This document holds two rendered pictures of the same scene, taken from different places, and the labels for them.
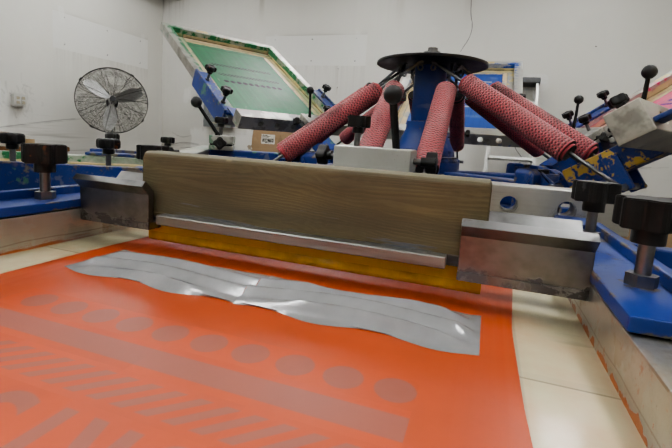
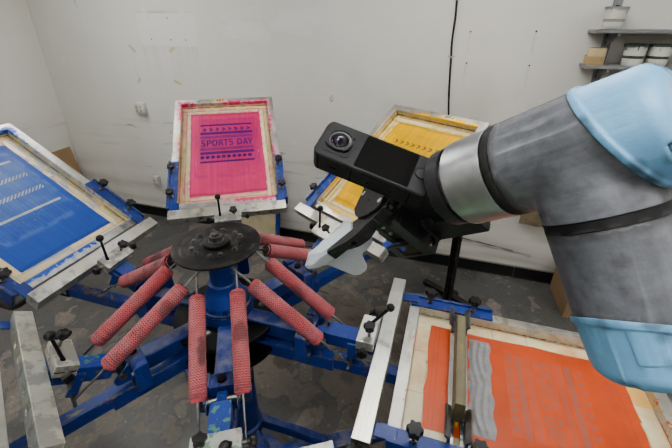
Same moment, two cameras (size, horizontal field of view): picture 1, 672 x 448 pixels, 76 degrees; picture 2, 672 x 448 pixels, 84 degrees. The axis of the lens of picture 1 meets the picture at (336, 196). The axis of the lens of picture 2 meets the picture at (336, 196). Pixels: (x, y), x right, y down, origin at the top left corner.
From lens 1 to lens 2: 1.52 m
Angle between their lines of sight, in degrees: 88
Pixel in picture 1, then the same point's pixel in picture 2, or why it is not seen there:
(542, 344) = (477, 332)
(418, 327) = (486, 349)
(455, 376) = (498, 347)
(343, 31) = not seen: outside the picture
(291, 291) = (482, 372)
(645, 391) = (501, 326)
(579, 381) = (489, 332)
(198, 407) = (529, 380)
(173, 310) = (503, 396)
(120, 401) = (534, 391)
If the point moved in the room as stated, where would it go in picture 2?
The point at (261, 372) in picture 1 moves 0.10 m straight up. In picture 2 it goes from (515, 374) to (522, 352)
